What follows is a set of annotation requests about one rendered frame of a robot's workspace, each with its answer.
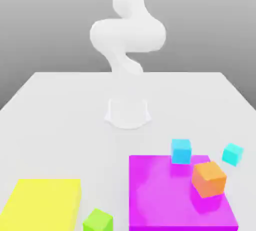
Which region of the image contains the small blue cube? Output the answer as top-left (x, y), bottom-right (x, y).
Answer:
top-left (170, 138), bottom-right (192, 165)

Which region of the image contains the small orange cube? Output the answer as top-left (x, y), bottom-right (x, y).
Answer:
top-left (191, 160), bottom-right (228, 199)

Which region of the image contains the small cyan cube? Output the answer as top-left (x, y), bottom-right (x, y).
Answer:
top-left (221, 142), bottom-right (245, 168)

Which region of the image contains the small green cube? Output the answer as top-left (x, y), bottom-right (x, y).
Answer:
top-left (82, 208), bottom-right (114, 231)

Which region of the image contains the large magenta box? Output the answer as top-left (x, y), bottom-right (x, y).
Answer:
top-left (128, 154), bottom-right (240, 231)

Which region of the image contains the large yellow box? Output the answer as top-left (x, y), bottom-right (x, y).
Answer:
top-left (0, 178), bottom-right (82, 231)

